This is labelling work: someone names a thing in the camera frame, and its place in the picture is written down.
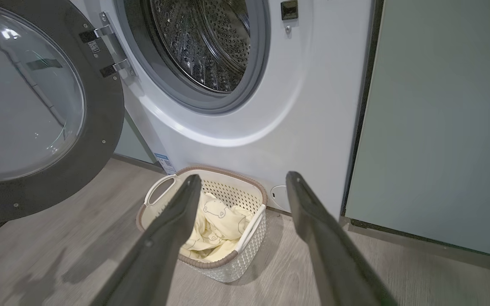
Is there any pale yellow printed garment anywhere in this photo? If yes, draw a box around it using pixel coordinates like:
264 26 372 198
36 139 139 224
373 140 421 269
180 191 255 263

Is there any pale green wide cabinet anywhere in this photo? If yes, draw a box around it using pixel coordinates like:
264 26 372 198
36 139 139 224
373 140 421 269
343 0 490 260

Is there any steel perforated washer drum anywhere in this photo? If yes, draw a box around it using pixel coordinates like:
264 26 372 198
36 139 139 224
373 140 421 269
149 0 252 94

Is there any blue white energy label sticker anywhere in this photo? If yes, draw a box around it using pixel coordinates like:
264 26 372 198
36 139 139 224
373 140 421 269
154 153 175 175

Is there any round drain filter cover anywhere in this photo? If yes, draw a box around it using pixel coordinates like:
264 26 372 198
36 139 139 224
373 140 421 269
270 185 290 211

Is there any metal washer door hinge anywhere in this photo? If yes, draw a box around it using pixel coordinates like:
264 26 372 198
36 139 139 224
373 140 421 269
79 12 137 79

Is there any white front-load washing machine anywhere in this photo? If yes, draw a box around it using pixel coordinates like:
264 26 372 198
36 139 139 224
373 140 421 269
68 0 375 219

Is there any black door latch socket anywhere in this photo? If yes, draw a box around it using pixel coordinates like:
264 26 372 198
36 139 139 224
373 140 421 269
281 0 299 20

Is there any pale green narrow cabinet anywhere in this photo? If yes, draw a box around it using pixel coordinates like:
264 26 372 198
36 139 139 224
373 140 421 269
113 110 162 165

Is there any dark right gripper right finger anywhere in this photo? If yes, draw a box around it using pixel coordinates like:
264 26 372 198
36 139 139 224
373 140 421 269
286 171 399 306

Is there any grey rubber door gasket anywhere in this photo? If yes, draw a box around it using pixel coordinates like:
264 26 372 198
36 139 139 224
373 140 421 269
113 0 271 115

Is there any white basket with brown rim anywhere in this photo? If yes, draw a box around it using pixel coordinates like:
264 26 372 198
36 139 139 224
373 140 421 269
137 166 268 283

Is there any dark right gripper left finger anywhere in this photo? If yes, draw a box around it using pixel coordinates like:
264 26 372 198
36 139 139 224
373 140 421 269
90 174 202 306

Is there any black round glass washer door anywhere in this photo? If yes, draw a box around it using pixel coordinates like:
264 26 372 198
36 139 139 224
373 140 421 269
0 0 125 226

